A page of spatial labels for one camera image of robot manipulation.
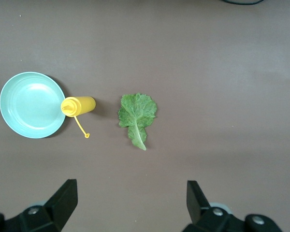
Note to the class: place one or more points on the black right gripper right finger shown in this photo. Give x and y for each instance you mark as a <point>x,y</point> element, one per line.
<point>195,200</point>

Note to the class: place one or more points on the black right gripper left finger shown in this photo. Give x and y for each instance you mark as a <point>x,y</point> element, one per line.
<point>62,200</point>

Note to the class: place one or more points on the yellow mustard squeeze bottle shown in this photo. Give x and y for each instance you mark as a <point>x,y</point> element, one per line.
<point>83,105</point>

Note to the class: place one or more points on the green lettuce leaf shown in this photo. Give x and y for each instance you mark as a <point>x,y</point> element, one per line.
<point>137,111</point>

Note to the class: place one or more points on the mint green plate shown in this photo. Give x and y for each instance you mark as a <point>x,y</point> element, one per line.
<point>31,106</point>

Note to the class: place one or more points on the brown table cover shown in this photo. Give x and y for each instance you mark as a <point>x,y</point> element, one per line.
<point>207,72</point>

